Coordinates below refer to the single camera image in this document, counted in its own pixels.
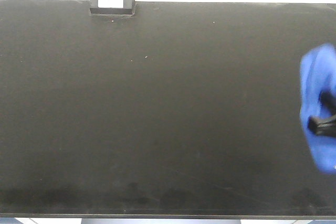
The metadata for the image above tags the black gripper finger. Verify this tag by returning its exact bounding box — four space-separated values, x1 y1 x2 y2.
308 115 336 137
320 92 336 115

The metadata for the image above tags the blue microfiber cloth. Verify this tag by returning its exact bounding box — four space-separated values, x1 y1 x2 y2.
300 43 335 175

